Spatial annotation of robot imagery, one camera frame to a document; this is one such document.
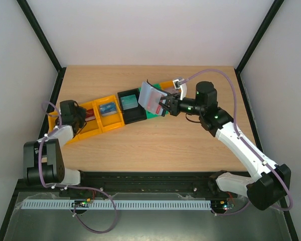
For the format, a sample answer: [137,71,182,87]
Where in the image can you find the black leather card holder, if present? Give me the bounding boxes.
[137,80,170,116]

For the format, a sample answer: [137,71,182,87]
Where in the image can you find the red VIP card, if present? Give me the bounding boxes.
[145,91,163,115]

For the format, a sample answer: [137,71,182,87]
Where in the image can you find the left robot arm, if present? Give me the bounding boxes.
[23,100,86,189]

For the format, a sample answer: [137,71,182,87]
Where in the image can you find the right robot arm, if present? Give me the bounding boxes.
[160,79,291,210]

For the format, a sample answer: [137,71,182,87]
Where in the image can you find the teal card stack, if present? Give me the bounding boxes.
[120,94,138,110]

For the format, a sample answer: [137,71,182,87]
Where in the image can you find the blue card stack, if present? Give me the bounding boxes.
[99,101,117,116]

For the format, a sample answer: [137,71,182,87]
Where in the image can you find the right yellow bin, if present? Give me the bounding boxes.
[160,80,180,94]

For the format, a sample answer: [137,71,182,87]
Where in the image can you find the green bin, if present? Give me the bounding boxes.
[138,82,169,121]

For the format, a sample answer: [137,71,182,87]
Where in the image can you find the black bin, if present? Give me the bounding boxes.
[117,88,146,125]

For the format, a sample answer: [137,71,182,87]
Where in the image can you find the far left yellow bin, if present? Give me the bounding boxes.
[47,111,79,146]

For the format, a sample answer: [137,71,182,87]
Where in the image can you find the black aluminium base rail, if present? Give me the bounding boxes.
[15,171,281,196]

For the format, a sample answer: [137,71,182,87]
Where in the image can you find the right frame post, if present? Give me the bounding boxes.
[235,0,285,73]

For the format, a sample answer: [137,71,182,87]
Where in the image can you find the frame post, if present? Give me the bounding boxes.
[235,0,285,73]
[17,0,63,73]

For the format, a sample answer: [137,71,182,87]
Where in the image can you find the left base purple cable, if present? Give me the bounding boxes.
[52,185,118,234]

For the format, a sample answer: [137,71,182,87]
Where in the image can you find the white slotted cable duct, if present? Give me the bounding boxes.
[21,199,211,210]

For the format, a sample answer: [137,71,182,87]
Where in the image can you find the left frame post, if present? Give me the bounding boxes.
[17,0,63,73]

